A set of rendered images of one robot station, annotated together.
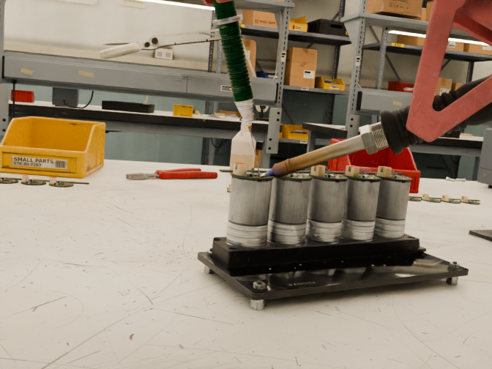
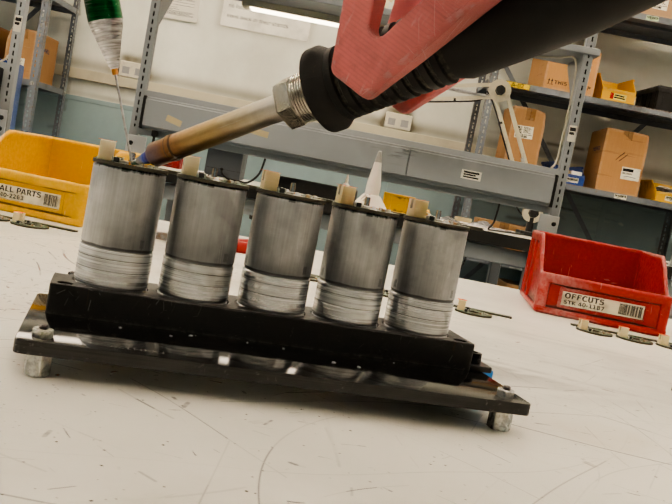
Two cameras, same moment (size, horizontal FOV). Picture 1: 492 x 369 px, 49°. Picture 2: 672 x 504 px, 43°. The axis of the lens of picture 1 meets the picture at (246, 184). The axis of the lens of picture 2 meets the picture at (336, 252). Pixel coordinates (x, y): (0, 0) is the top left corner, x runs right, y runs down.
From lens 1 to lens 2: 0.16 m
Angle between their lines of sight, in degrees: 14
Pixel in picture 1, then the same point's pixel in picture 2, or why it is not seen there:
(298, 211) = (204, 239)
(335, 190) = (288, 216)
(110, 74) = (293, 135)
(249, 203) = (104, 206)
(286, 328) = (31, 402)
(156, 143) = not seen: hidden behind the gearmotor
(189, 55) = (437, 127)
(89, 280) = not seen: outside the picture
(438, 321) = (356, 458)
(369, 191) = (363, 231)
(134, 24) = not seen: hidden behind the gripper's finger
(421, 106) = (351, 27)
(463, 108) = (416, 29)
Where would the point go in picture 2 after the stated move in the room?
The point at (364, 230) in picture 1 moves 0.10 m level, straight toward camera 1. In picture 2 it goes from (350, 304) to (170, 320)
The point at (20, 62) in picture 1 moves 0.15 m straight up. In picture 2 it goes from (167, 107) to (176, 58)
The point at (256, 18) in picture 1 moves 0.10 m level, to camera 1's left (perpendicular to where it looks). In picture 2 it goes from (550, 77) to (530, 74)
